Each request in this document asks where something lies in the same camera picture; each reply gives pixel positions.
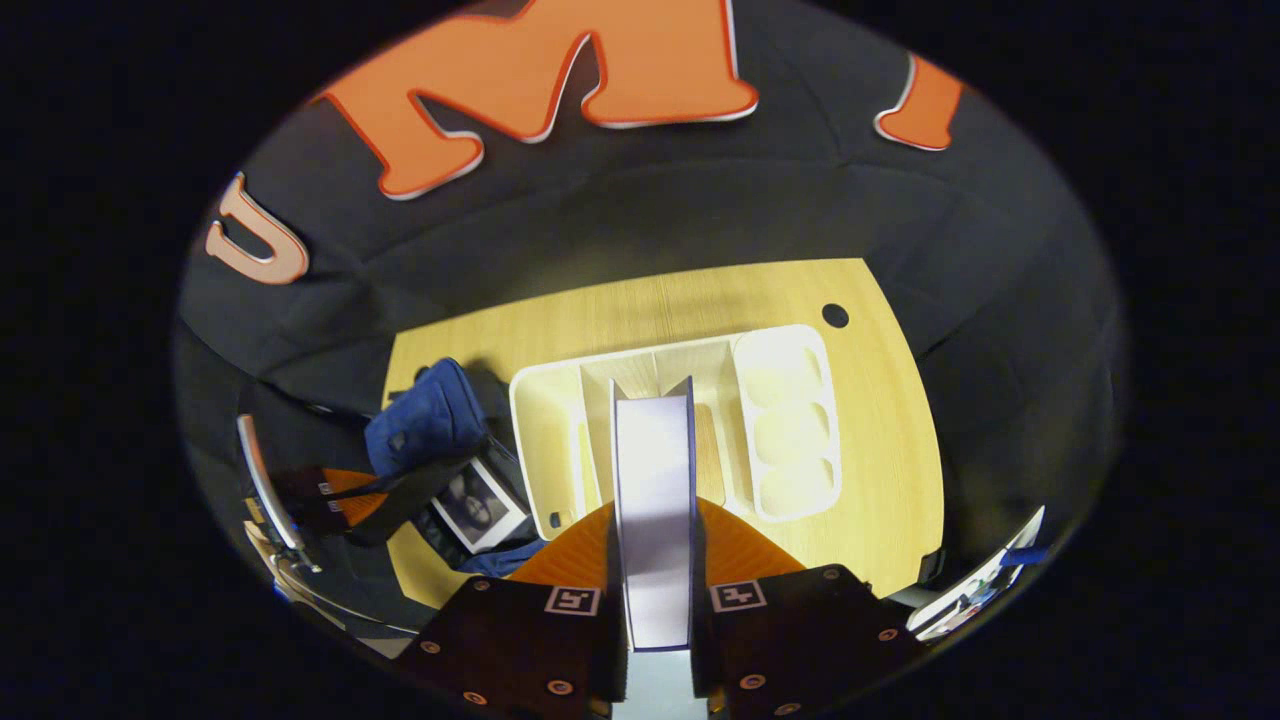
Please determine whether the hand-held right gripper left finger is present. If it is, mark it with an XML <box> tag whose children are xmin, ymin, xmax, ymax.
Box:
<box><xmin>393</xmin><ymin>500</ymin><xmax>631</xmax><ymax>720</ymax></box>

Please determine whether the white bookshelf organizer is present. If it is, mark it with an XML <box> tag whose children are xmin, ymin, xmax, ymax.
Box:
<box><xmin>508</xmin><ymin>323</ymin><xmax>843</xmax><ymax>542</ymax></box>

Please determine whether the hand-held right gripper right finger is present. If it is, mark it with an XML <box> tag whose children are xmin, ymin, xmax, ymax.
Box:
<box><xmin>688</xmin><ymin>498</ymin><xmax>928</xmax><ymax>719</ymax></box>

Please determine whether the book with black white cover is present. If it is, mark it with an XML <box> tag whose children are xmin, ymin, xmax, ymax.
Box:
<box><xmin>428</xmin><ymin>455</ymin><xmax>532</xmax><ymax>554</ymax></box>

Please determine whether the blue schoolbag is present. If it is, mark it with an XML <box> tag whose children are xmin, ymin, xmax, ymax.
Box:
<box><xmin>345</xmin><ymin>357</ymin><xmax>549</xmax><ymax>579</ymax></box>

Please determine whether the book with blue cover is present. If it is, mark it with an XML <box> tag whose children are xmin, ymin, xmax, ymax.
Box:
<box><xmin>608</xmin><ymin>375</ymin><xmax>699</xmax><ymax>653</ymax></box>

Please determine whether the white surface with small objects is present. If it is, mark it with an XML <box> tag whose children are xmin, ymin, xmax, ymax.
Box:
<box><xmin>905</xmin><ymin>505</ymin><xmax>1048</xmax><ymax>643</ymax></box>

